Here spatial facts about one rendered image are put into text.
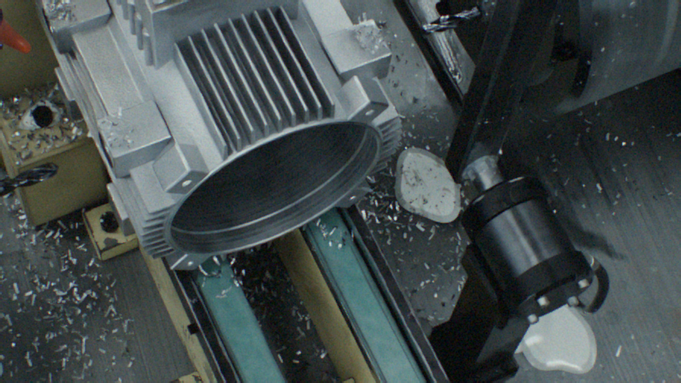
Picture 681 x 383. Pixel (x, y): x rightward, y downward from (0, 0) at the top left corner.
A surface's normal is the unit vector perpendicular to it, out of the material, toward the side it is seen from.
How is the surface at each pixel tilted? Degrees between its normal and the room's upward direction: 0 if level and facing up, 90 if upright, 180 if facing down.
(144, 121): 0
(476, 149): 90
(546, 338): 0
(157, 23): 90
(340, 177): 50
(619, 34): 69
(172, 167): 45
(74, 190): 90
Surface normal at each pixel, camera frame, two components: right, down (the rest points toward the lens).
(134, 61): -0.61, -0.04
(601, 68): 0.44, 0.74
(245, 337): 0.07, -0.44
